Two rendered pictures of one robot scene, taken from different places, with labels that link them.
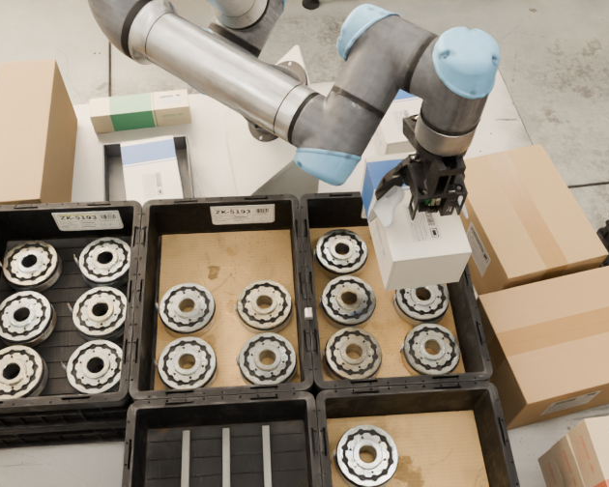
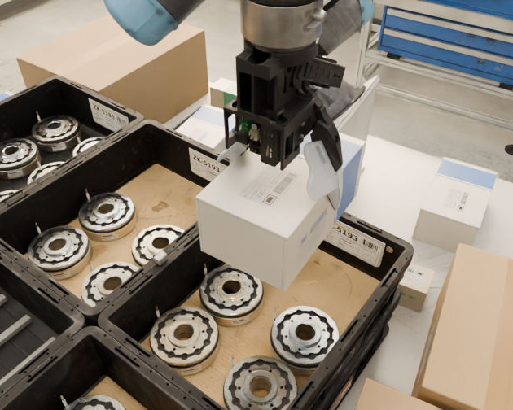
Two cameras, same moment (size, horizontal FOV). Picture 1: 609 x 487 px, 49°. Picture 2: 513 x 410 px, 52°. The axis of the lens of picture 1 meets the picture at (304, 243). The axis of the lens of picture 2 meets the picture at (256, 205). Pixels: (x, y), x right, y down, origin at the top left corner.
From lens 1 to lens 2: 0.69 m
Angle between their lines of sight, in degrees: 31
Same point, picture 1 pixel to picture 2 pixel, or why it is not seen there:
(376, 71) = not seen: outside the picture
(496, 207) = (475, 310)
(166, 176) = (211, 137)
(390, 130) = (434, 200)
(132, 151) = (207, 112)
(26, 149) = (126, 64)
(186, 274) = (139, 196)
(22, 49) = not seen: hidden behind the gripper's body
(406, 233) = (240, 184)
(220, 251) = (181, 197)
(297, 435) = not seen: hidden behind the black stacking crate
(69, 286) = (63, 158)
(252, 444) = (32, 346)
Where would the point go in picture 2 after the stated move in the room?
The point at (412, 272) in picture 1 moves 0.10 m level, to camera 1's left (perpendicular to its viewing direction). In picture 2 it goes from (222, 233) to (167, 193)
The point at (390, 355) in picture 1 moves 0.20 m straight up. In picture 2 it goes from (223, 368) to (216, 283)
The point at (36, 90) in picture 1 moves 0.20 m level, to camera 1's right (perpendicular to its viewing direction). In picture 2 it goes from (172, 39) to (223, 64)
